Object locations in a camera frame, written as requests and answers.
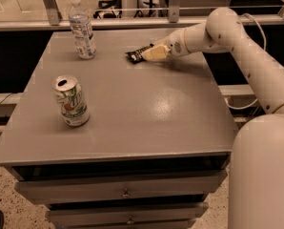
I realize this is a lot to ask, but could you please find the grey upper drawer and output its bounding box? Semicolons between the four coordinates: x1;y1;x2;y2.
15;170;227;204

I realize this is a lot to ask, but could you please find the black office chair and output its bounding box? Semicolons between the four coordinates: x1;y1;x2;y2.
93;0;122;19

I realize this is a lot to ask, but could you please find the black rxbar chocolate bar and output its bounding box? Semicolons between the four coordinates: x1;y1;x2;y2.
126;44;153;64

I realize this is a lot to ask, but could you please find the clear plastic water bottle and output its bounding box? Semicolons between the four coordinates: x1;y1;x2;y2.
69;0;96;59

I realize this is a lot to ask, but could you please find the metal upper drawer knob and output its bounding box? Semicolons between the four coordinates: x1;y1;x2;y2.
121;189;132;199

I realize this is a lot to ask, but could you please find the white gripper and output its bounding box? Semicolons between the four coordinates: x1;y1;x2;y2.
142;29;190;61

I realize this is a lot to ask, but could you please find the metal lower drawer knob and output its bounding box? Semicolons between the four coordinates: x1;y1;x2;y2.
126;217;135;225

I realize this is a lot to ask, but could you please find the grey drawer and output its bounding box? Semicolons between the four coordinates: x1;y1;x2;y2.
15;170;227;204
46;202;209;228

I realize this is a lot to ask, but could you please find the grey lower drawer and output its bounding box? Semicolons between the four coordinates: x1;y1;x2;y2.
46;202;209;228

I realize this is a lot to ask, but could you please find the grey drawer cabinet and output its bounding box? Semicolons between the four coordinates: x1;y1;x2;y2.
0;29;237;229

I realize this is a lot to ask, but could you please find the metal drawer knob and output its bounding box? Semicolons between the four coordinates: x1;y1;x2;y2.
121;189;132;199
126;217;135;225

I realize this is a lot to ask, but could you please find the white green 7up can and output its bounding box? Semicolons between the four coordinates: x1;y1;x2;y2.
52;74;90;127

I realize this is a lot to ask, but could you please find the metal railing frame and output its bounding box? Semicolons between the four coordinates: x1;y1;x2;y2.
0;0;284;31

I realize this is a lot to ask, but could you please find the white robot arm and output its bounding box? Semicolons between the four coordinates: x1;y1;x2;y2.
142;8;284;229

